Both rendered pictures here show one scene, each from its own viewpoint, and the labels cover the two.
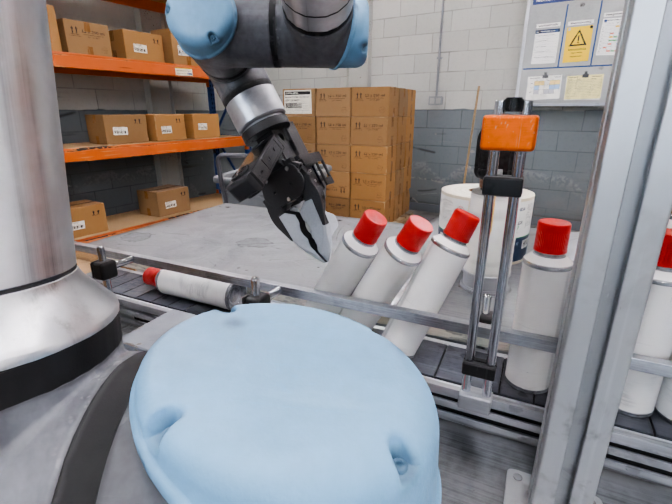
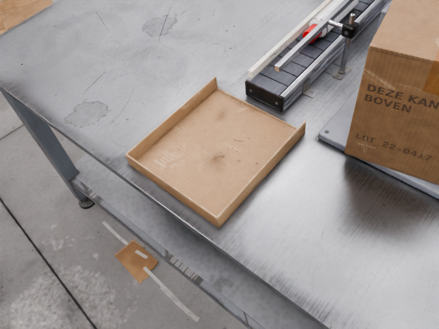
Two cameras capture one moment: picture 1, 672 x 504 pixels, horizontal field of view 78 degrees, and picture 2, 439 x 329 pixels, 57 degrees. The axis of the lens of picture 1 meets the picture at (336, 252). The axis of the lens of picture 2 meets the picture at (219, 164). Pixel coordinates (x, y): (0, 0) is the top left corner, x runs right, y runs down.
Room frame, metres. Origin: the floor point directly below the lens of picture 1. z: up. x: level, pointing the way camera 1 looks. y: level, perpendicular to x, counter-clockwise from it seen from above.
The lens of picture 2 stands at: (0.66, 1.21, 1.53)
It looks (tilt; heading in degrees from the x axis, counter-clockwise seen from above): 53 degrees down; 292
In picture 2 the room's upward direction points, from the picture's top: 9 degrees counter-clockwise
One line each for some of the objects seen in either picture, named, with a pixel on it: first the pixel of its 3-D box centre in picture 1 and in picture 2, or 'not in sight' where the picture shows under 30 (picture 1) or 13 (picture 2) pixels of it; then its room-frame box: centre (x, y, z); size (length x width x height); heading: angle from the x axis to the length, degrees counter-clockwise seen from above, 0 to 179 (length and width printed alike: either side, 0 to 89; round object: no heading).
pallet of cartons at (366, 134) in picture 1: (350, 161); not in sight; (4.39, -0.15, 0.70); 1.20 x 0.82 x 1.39; 64
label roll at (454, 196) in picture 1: (483, 221); not in sight; (0.94, -0.34, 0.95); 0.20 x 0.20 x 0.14
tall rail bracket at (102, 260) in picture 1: (119, 288); (338, 42); (0.65, 0.37, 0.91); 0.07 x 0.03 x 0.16; 154
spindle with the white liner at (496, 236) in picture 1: (493, 210); not in sight; (0.73, -0.28, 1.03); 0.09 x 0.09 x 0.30
